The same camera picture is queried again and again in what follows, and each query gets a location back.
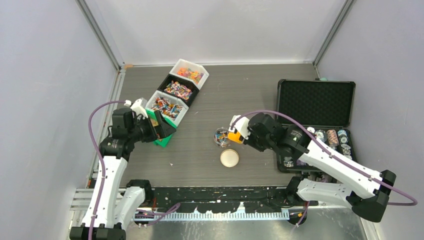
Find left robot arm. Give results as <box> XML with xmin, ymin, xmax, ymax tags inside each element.
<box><xmin>69</xmin><ymin>98</ymin><xmax>176</xmax><ymax>240</ymax></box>

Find white gummy candy bin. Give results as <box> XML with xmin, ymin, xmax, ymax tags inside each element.
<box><xmin>169</xmin><ymin>58</ymin><xmax>210</xmax><ymax>90</ymax></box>

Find yellow plastic scoop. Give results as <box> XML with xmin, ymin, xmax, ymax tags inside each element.
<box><xmin>227</xmin><ymin>132</ymin><xmax>244</xmax><ymax>144</ymax></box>

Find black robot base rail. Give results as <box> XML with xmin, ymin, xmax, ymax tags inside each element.
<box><xmin>140</xmin><ymin>186</ymin><xmax>306</xmax><ymax>214</ymax></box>

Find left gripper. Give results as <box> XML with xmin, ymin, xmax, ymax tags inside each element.
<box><xmin>128</xmin><ymin>110</ymin><xmax>176</xmax><ymax>143</ymax></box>

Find green candy bin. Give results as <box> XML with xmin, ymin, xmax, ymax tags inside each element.
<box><xmin>145</xmin><ymin>108</ymin><xmax>177</xmax><ymax>148</ymax></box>

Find black poker chip case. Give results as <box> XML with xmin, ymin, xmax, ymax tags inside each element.
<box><xmin>276</xmin><ymin>79</ymin><xmax>357</xmax><ymax>161</ymax></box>

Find white lollipop bin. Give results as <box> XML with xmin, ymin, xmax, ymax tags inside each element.
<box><xmin>145</xmin><ymin>90</ymin><xmax>189</xmax><ymax>127</ymax></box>

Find black swirl lollipop bin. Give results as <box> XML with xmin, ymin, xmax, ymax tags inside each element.
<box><xmin>158</xmin><ymin>74</ymin><xmax>200</xmax><ymax>107</ymax></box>

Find clear plastic jar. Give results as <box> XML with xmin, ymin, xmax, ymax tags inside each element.
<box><xmin>213</xmin><ymin>127</ymin><xmax>231</xmax><ymax>148</ymax></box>

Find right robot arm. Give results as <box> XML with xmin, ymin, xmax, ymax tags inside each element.
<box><xmin>228</xmin><ymin>110</ymin><xmax>397</xmax><ymax>223</ymax></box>

